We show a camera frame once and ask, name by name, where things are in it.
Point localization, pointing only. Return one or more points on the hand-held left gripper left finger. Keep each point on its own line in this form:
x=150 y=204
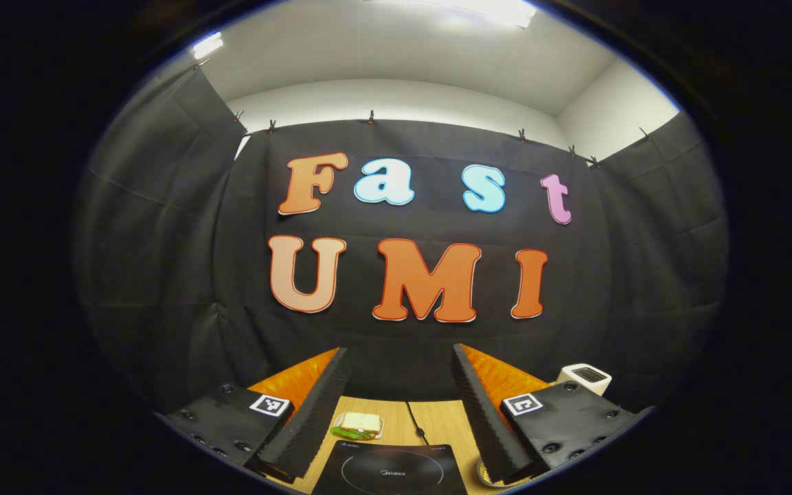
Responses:
x=313 y=419

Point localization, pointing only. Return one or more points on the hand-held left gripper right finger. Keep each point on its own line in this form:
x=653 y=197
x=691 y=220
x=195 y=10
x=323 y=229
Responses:
x=485 y=419

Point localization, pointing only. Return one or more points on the black induction cooktop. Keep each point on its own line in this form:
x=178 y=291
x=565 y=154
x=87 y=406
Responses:
x=396 y=474

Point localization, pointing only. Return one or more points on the small white plate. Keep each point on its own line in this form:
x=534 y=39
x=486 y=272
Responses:
x=380 y=427

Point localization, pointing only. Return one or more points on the white toaster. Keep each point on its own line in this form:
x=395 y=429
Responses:
x=585 y=381

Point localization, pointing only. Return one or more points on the rectangular ceiling light panel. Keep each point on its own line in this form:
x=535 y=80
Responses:
x=492 y=10
x=207 y=45

